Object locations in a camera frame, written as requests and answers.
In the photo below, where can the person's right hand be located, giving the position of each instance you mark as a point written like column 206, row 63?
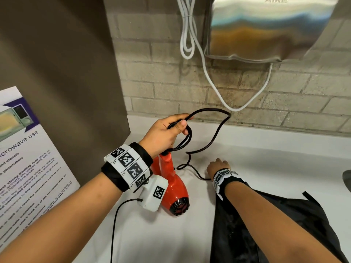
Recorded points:
column 218, row 166

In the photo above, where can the person's left hand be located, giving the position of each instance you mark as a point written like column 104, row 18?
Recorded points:
column 160, row 135

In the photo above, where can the person's left thumb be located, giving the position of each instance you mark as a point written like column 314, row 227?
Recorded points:
column 183, row 126

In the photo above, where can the person's left forearm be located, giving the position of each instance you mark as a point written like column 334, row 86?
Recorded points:
column 63, row 219

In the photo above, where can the person's right forearm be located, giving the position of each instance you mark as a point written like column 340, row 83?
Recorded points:
column 274, row 224

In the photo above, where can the red hair dryer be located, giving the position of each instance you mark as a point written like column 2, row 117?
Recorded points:
column 177, row 190

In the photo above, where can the black wristband with marker tags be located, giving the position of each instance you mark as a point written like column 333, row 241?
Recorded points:
column 129, row 167
column 223, row 179

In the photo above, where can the black cloth bag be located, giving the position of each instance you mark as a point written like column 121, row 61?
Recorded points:
column 238, row 238

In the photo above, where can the stainless steel hand dryer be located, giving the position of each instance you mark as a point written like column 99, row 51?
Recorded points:
column 263, row 30

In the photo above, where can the brown cabinet side panel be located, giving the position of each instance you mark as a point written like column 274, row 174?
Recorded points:
column 63, row 60

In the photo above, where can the white instruction poster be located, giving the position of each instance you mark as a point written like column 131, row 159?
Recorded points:
column 30, row 167

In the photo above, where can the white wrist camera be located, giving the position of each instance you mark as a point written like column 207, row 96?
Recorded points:
column 153, row 194

